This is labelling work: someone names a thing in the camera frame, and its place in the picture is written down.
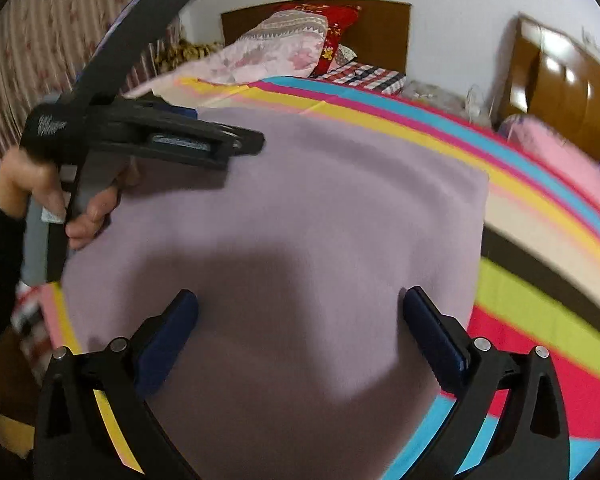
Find colourful striped bed sheet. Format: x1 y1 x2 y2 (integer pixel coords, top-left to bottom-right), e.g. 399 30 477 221
10 76 600 480

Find pink floral quilt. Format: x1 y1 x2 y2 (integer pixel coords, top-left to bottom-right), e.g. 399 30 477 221
122 35 331 99

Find plain brown wooden headboard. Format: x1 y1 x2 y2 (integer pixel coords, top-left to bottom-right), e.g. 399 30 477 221
221 0 412 74

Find grey zigzag patterned pillow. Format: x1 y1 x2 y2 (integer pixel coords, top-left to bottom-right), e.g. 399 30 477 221
252 10 330 44

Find small white floral pillow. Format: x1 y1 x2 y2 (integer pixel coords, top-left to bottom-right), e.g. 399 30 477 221
334 44 359 69

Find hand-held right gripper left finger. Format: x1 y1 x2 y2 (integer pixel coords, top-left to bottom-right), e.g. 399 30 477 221
32 289 200 480

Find grey white crumpled cloth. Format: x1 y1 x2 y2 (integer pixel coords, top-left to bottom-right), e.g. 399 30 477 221
400 79 469 114

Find plain pink blanket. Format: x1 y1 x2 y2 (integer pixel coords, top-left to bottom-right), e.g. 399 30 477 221
497 114 600 222

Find red patterned pillow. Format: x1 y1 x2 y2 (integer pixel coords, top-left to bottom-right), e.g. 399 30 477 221
275 4 362 79

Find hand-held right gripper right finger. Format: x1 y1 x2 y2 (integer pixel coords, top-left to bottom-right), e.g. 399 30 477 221
404 286 572 480

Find striped floral curtain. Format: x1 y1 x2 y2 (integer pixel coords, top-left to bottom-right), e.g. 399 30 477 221
0 0 181 187

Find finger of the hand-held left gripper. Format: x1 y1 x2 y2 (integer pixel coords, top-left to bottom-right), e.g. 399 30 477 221
122 99 266 170

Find glossy panelled wooden headboard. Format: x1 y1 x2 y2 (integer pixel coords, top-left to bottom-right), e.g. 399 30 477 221
495 12 600 167

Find person's left hand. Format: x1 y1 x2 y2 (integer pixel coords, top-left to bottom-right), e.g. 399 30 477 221
0 147 141 252

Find lavender pants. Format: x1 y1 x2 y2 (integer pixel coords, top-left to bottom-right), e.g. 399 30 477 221
60 107 491 480

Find leopard print blanket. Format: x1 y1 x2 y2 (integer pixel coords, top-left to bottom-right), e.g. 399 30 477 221
157 40 222 77

